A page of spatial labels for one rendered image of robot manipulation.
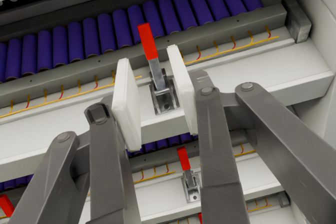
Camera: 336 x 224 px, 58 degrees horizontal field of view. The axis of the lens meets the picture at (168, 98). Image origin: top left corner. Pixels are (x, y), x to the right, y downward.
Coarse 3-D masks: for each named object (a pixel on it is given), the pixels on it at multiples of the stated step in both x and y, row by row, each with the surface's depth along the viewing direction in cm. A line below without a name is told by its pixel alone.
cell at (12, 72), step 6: (12, 42) 39; (18, 42) 40; (12, 48) 39; (18, 48) 39; (12, 54) 38; (18, 54) 39; (6, 60) 38; (12, 60) 38; (18, 60) 38; (6, 66) 37; (12, 66) 37; (18, 66) 38; (6, 72) 37; (12, 72) 37; (18, 72) 37; (6, 78) 37
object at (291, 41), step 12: (252, 48) 34; (264, 48) 34; (276, 48) 34; (216, 60) 34; (228, 60) 34; (168, 72) 34; (144, 84) 35; (84, 96) 35; (96, 96) 35; (36, 108) 35; (48, 108) 35; (0, 120) 35; (12, 120) 35
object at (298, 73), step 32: (64, 0) 40; (288, 0) 34; (320, 0) 30; (288, 32) 35; (320, 32) 32; (160, 64) 36; (192, 64) 35; (224, 64) 34; (256, 64) 34; (288, 64) 33; (320, 64) 32; (64, 96) 36; (288, 96) 34; (320, 96) 35; (0, 128) 35; (32, 128) 34; (64, 128) 34; (160, 128) 34; (0, 160) 33; (32, 160) 34
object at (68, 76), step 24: (216, 24) 35; (240, 24) 34; (264, 24) 35; (192, 48) 35; (216, 48) 34; (48, 72) 35; (72, 72) 34; (96, 72) 35; (0, 96) 35; (24, 96) 36; (72, 96) 35
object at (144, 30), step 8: (144, 24) 29; (144, 32) 29; (144, 40) 29; (152, 40) 29; (144, 48) 30; (152, 48) 30; (152, 56) 30; (152, 64) 30; (152, 72) 31; (160, 72) 31; (160, 80) 31; (160, 88) 32
